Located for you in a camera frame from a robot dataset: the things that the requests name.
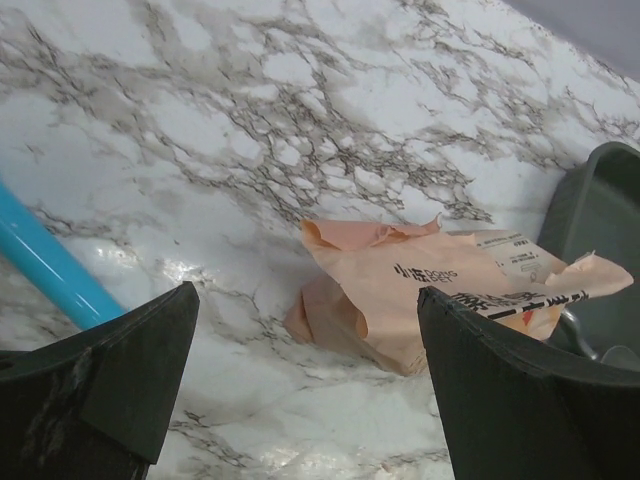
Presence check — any blue plastic handle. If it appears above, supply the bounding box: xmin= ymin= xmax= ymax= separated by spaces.
xmin=1 ymin=187 xmax=125 ymax=330

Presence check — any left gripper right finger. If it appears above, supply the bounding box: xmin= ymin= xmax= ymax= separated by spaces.
xmin=417 ymin=287 xmax=639 ymax=479

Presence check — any silver metal scoop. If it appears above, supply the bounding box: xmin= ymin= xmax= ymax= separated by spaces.
xmin=558 ymin=309 xmax=639 ymax=372

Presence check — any pink cat litter bag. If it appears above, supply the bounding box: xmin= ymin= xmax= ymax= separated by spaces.
xmin=283 ymin=213 xmax=635 ymax=376

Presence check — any dark grey litter tray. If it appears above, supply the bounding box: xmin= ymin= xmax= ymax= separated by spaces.
xmin=538 ymin=142 xmax=639 ymax=357

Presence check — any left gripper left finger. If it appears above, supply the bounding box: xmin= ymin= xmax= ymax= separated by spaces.
xmin=1 ymin=282 xmax=199 ymax=479

